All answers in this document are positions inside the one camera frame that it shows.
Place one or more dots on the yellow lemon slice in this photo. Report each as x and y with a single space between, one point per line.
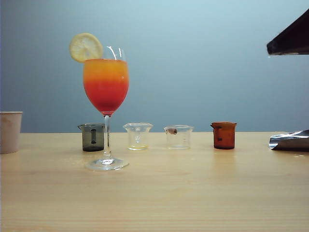
85 47

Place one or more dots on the small grey glass beaker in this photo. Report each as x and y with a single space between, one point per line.
87 139

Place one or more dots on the clear beaker with yellow residue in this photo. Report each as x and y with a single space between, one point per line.
138 135

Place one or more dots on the white paper cup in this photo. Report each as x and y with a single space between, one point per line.
9 133

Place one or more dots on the small amber glass beaker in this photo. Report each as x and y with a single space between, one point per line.
225 136

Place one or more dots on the wine glass with orange-red drink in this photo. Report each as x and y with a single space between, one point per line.
106 84

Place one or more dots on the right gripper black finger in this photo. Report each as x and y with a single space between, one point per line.
294 38

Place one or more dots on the silver foil bag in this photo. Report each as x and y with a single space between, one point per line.
292 142

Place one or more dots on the clear beaker with brown residue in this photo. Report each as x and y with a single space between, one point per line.
179 137

